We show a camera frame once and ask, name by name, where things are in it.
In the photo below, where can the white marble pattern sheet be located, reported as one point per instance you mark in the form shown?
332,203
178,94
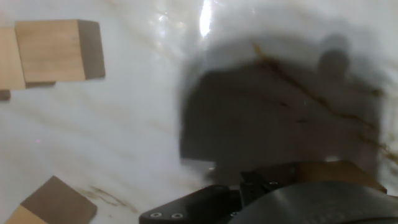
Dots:
109,130

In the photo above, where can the large wooden cube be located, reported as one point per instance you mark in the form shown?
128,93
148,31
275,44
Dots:
59,199
9,59
49,49
335,172

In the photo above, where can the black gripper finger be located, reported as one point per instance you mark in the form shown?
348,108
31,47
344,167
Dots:
202,205

